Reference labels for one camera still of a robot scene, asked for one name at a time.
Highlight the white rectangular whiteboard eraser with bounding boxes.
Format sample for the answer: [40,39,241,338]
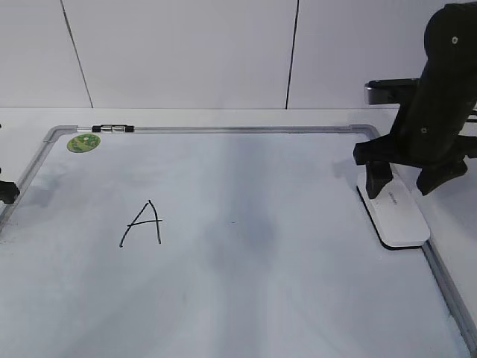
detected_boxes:
[357,173,431,250]

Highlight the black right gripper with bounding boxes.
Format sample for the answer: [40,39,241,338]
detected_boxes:
[353,67,476,198]

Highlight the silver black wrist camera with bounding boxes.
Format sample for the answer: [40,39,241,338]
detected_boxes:
[364,78,420,105]

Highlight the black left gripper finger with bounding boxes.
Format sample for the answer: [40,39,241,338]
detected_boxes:
[0,180,20,204]

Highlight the white aluminium-framed whiteboard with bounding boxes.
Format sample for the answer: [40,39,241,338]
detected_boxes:
[1,126,470,357]

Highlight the round green magnet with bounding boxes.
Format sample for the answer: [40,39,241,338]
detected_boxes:
[67,134,101,154]

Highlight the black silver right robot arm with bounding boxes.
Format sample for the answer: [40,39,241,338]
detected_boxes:
[353,2,476,199]

